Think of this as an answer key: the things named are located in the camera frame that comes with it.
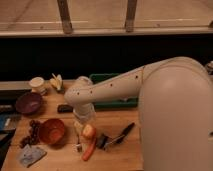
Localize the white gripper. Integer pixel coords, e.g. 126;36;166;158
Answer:
73;104;95;135

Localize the red yellow apple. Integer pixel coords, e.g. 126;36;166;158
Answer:
82;124;96;139

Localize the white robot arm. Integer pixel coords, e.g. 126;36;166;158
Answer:
65;57;213;171

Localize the orange bowl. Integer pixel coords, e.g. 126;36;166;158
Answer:
38;118;65;145

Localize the purple bowl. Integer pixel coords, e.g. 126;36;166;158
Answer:
15;92;43;115

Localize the metal spoon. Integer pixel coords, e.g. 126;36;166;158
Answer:
76;134;82;152

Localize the black rectangular block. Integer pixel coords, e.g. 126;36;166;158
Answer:
57;104;73;113

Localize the orange carrot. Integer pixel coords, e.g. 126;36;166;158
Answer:
82;138;97;161

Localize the dark grape bunch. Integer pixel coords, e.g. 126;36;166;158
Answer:
19;120;41;148

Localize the peeled banana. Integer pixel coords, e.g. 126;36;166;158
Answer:
50;74;63;91

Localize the green plastic tray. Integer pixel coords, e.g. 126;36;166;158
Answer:
89;73;138;110

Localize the grey blue cloth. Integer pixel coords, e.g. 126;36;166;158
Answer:
17;145;47;168

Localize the white cup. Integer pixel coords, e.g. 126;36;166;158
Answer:
29;77;47;95

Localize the black handled brush tool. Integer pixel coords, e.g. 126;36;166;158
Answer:
96;122;135;150

